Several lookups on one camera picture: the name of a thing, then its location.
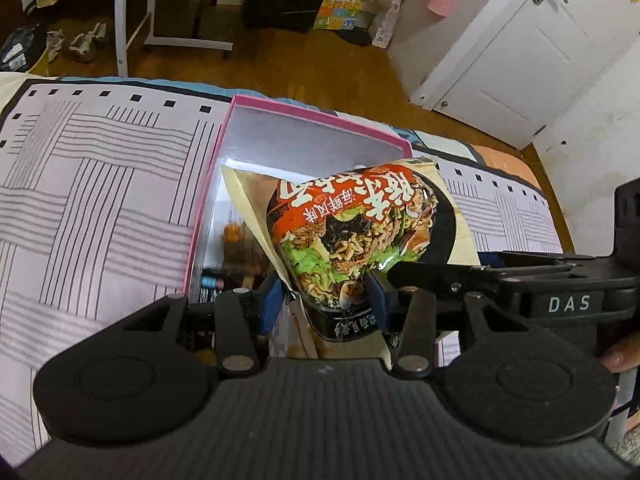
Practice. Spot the person's right hand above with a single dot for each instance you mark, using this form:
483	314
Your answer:
622	357

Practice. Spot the instant noodle packet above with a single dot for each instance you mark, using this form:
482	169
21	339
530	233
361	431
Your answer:
350	220

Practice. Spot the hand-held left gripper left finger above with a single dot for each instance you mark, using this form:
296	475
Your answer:
274	297

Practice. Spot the white plastic pack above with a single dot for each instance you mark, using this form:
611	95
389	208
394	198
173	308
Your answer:
385	22

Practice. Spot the white door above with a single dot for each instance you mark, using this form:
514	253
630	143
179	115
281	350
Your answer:
525	60

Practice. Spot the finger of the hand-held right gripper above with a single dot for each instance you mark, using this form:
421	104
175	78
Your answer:
435	275

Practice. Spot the colourful gift bag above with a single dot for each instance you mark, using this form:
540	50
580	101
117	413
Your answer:
337	7

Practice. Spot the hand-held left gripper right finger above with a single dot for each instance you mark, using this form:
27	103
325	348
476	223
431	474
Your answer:
378	305

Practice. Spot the clear bag of coated peanuts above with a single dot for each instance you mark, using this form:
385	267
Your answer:
242	252

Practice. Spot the black backpack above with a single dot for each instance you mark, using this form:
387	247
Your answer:
22	47

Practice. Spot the pink cardboard box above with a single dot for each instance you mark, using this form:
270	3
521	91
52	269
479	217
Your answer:
300	135

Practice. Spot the wooden rolling side table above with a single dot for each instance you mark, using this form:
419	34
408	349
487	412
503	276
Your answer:
150	5

